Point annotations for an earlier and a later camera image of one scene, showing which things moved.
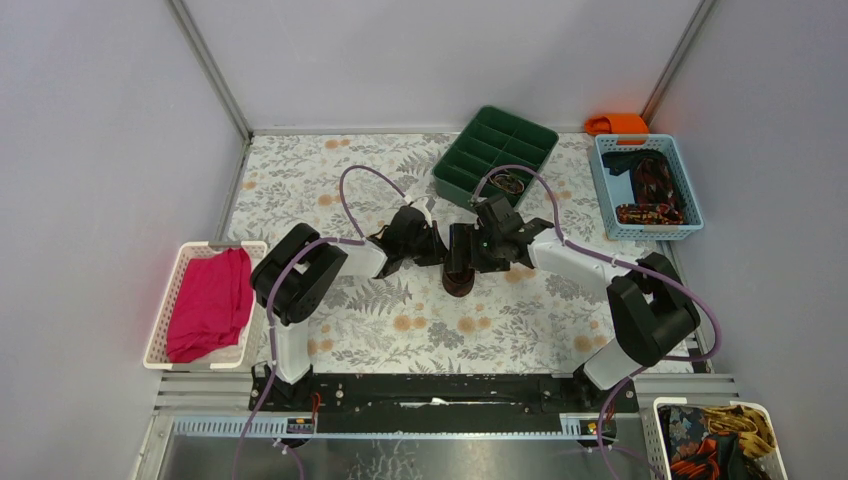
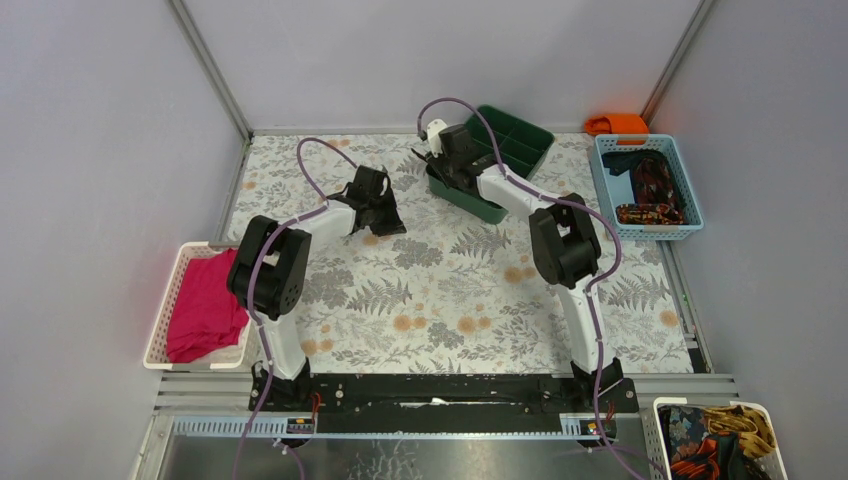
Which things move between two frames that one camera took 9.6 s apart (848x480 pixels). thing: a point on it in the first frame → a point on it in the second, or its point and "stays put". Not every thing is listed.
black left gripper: x=429 y=245 → x=382 y=216
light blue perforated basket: x=646 y=191 stays put
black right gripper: x=466 y=236 → x=436 y=164
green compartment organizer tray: x=493 y=136 stays put
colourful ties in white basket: x=714 y=442 stays put
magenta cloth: x=211 y=304 stays put
